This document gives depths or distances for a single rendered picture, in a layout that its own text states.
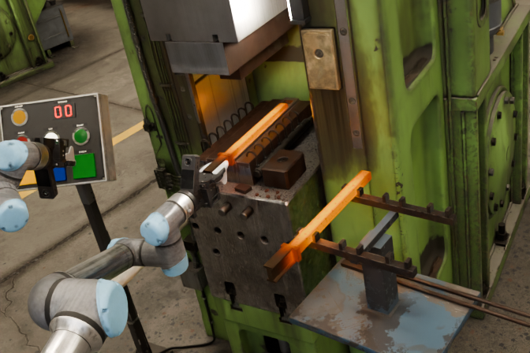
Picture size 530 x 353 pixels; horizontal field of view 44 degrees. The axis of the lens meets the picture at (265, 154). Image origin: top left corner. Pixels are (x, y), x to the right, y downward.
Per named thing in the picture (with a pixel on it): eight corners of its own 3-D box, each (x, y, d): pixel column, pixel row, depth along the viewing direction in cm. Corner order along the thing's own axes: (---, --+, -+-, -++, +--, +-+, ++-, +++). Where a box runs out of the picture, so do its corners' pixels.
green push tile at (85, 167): (95, 176, 205) (93, 153, 205) (73, 179, 206) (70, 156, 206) (98, 176, 207) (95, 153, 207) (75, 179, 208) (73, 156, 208)
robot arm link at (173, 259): (158, 260, 186) (148, 228, 180) (195, 261, 182) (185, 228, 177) (147, 277, 179) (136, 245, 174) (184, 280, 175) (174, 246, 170)
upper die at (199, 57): (229, 76, 179) (222, 42, 174) (172, 72, 189) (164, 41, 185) (299, 22, 209) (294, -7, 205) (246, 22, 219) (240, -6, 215)
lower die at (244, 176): (253, 185, 196) (248, 161, 192) (199, 177, 206) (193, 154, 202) (315, 121, 226) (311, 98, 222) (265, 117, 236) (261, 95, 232)
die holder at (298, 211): (309, 321, 205) (286, 203, 184) (210, 295, 224) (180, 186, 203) (375, 221, 245) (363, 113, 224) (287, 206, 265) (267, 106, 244)
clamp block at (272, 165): (289, 191, 189) (285, 171, 186) (263, 187, 194) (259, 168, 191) (307, 169, 198) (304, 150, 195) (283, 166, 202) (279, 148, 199)
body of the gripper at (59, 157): (71, 139, 187) (50, 137, 175) (70, 169, 187) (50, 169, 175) (46, 139, 188) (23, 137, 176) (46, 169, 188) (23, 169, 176)
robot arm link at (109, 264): (4, 337, 142) (121, 267, 188) (47, 340, 138) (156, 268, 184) (-2, 285, 140) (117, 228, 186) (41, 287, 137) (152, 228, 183)
